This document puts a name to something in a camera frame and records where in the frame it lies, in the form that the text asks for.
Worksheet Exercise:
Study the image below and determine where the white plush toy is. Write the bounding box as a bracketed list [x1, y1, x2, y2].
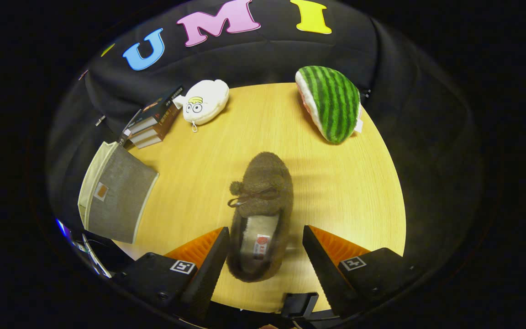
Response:
[173, 80, 230, 133]

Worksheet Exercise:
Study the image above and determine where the white-cover book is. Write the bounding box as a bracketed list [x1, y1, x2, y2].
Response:
[118, 109, 143, 147]

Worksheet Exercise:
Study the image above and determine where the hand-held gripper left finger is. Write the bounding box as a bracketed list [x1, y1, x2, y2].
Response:
[113, 226, 231, 321]

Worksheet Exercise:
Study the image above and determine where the grey fabric storage box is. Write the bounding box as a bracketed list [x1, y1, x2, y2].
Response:
[77, 141, 160, 244]

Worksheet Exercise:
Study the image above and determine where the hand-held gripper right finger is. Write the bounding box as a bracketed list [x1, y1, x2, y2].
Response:
[302, 225, 423, 319]

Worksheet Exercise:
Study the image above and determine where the dark-cover book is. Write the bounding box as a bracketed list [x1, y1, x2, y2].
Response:
[126, 85, 185, 135]

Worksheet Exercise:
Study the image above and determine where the watermelon slice plush toy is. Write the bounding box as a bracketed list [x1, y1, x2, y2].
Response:
[295, 65, 364, 145]

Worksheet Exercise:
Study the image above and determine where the brown-spine book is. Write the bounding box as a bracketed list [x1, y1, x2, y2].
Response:
[128, 110, 179, 143]
[134, 133, 163, 150]

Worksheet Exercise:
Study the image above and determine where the brown fuzzy slipper shoe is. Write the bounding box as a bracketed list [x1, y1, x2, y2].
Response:
[226, 152, 294, 283]

